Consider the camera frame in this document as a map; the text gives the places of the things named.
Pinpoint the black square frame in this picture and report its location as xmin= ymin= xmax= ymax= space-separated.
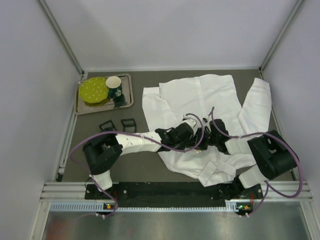
xmin=120 ymin=118 xmax=137 ymax=133
xmin=99 ymin=120 xmax=117 ymax=132

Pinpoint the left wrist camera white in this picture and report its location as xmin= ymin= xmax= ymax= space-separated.
xmin=182 ymin=113 xmax=198 ymax=128

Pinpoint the black square frame right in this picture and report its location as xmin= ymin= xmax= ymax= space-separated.
xmin=120 ymin=118 xmax=137 ymax=133

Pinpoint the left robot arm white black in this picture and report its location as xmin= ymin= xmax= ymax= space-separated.
xmin=82 ymin=120 xmax=209 ymax=191

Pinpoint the green polka dot plate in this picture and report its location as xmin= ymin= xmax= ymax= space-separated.
xmin=78 ymin=77 xmax=109 ymax=104

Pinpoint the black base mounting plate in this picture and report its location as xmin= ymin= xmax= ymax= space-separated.
xmin=84 ymin=181 xmax=255 ymax=208

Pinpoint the white shirt garment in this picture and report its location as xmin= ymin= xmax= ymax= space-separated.
xmin=142 ymin=74 xmax=272 ymax=187

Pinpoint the black square frame left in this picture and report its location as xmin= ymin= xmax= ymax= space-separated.
xmin=99 ymin=120 xmax=117 ymax=132

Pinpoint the grey slotted cable duct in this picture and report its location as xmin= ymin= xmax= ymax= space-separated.
xmin=49 ymin=201 xmax=256 ymax=213

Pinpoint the silver metal tray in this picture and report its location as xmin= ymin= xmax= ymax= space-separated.
xmin=73 ymin=73 xmax=134 ymax=115

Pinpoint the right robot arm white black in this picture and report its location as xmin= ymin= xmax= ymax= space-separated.
xmin=209 ymin=119 xmax=300 ymax=196

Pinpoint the white cup dark base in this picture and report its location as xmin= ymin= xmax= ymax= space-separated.
xmin=105 ymin=76 xmax=123 ymax=99

